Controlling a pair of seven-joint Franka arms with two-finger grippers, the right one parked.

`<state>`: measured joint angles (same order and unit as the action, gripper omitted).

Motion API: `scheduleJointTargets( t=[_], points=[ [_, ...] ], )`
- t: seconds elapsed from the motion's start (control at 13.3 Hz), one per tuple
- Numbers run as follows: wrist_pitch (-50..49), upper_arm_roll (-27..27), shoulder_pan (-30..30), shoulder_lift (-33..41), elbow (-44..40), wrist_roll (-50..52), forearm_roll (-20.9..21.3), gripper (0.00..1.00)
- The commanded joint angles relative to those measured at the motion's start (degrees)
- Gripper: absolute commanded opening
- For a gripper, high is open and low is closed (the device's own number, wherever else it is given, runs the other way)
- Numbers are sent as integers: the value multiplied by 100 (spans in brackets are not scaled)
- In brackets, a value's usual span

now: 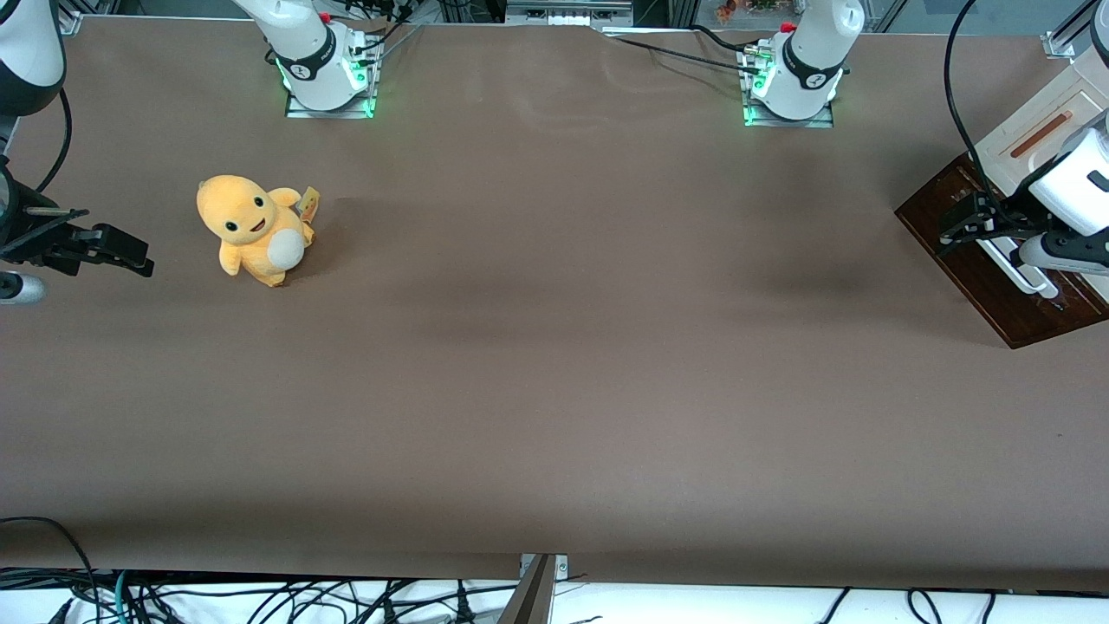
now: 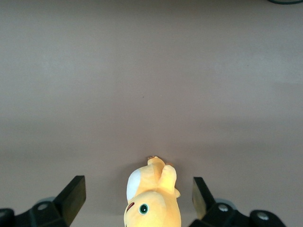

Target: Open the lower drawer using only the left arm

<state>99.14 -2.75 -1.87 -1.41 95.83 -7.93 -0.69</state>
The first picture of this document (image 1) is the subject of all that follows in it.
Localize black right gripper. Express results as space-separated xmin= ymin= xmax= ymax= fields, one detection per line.
xmin=0 ymin=205 xmax=157 ymax=280

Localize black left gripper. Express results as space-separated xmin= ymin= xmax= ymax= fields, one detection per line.
xmin=938 ymin=191 xmax=1056 ymax=256

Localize brown narrow strip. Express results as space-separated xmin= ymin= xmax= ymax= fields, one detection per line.
xmin=1009 ymin=110 xmax=1075 ymax=159

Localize yellow plush toy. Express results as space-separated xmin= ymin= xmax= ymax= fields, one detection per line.
xmin=196 ymin=174 xmax=321 ymax=288

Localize brown table cover sheet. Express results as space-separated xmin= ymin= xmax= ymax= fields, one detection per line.
xmin=0 ymin=16 xmax=1109 ymax=592

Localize grey socket strip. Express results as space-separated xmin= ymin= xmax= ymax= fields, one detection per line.
xmin=506 ymin=0 xmax=634 ymax=28

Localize grey angled beam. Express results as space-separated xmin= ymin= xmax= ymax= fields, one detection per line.
xmin=496 ymin=555 xmax=557 ymax=624

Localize white drawer handle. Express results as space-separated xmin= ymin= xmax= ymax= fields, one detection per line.
xmin=977 ymin=236 xmax=1061 ymax=302

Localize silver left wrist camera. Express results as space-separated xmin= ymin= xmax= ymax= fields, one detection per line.
xmin=1017 ymin=229 xmax=1109 ymax=279

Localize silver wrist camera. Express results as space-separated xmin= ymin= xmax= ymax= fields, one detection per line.
xmin=1017 ymin=229 xmax=1109 ymax=279
xmin=0 ymin=271 xmax=47 ymax=306

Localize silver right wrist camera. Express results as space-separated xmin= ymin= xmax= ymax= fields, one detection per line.
xmin=0 ymin=271 xmax=47 ymax=306

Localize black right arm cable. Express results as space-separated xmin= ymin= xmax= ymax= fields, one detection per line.
xmin=33 ymin=87 xmax=74 ymax=195

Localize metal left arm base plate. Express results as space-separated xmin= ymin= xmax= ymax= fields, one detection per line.
xmin=743 ymin=48 xmax=835 ymax=129

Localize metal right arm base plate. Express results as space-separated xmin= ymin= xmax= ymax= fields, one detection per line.
xmin=285 ymin=39 xmax=379 ymax=120

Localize black looped cable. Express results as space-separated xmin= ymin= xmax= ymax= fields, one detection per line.
xmin=0 ymin=517 xmax=101 ymax=624

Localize short black base cable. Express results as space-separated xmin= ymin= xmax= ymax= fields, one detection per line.
xmin=689 ymin=24 xmax=759 ymax=55

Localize long black base cable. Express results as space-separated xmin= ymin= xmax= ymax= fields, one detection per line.
xmin=617 ymin=36 xmax=763 ymax=75

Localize black cable bundle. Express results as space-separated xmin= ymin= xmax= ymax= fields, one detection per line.
xmin=345 ymin=0 xmax=425 ymax=66

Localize tangled black cables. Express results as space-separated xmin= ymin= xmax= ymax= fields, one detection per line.
xmin=0 ymin=568 xmax=521 ymax=624

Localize small metal bracket plate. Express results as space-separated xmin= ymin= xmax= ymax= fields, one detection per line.
xmin=518 ymin=553 xmax=570 ymax=582

